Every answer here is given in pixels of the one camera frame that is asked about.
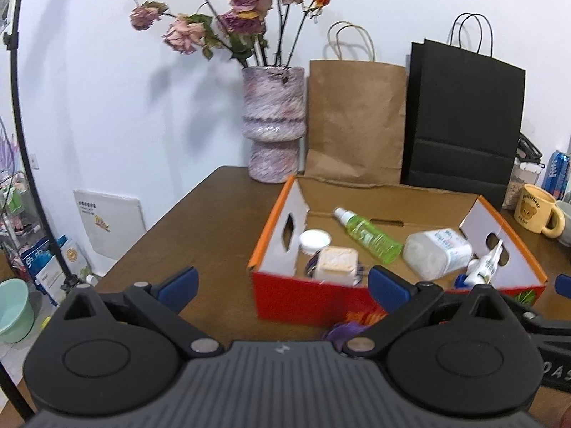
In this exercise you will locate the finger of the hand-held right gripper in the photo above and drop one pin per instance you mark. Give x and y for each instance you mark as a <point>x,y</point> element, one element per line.
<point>551,323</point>
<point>563,285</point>

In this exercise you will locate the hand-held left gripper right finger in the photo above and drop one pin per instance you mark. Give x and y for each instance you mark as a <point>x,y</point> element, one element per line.
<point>390,290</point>

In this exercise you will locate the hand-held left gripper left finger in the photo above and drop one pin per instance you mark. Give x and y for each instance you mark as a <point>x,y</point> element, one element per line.
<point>178,290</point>

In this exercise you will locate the white wet wipe container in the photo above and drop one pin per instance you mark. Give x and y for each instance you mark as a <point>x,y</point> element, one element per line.
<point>432,254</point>

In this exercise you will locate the green spray bottle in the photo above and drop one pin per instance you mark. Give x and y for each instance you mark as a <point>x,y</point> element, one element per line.
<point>370,236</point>

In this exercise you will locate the cream yellow small box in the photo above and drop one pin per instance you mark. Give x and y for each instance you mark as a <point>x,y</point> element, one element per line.
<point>334,263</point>

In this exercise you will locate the purple plastic cap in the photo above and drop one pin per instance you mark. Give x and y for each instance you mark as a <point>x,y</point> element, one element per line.
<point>343,331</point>

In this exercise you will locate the blue plastic cap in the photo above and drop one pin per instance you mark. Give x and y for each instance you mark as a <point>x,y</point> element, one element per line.
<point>460,281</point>

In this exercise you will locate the small white spray bottle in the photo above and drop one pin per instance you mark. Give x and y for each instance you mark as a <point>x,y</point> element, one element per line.
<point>484,267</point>

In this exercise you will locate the red cardboard box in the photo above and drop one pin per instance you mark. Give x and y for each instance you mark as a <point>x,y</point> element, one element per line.
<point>303,298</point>

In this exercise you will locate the small white jar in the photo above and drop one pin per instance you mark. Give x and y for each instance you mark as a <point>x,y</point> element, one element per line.
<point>313,240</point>

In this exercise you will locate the pale glass bowl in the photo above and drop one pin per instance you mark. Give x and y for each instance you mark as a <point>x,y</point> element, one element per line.
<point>565,225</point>

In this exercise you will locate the yellow bear mug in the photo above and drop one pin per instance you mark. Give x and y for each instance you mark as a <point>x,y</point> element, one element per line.
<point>533,209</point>

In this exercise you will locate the white board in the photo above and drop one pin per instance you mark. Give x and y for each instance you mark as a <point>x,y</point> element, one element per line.
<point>111,223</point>

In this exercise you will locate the white packet yellow circle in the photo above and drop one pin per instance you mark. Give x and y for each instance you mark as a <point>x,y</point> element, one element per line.
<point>73,258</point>

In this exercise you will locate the blue drink can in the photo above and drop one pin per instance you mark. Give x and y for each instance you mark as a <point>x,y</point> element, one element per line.
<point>557,171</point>

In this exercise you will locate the clear food jar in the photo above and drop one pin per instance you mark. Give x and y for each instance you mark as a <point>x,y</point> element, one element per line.
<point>530,154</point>

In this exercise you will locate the blue white packet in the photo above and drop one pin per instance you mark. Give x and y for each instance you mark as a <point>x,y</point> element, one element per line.
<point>40,267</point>

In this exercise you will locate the green plastic basin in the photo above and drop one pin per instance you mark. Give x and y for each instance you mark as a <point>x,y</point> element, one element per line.
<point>15,312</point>

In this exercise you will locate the brown paper bag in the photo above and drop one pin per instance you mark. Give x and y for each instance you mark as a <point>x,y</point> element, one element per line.
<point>357,120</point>

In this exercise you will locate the cluttered storage shelf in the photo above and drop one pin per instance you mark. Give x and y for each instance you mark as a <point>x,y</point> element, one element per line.
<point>15,205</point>

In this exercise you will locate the black paper bag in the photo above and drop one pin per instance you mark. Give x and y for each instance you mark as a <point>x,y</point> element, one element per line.
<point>464,111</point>

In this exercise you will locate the mottled purple vase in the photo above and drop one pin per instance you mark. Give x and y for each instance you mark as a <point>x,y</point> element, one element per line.
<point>273,116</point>

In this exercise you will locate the black light stand pole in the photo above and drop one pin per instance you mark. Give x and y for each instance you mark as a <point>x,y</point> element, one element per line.
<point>14,98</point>

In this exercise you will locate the dried rose bouquet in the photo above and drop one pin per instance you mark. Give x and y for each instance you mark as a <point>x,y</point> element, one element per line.
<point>241,9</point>

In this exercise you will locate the wall picture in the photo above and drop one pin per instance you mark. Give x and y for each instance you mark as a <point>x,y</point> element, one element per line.
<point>6,4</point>

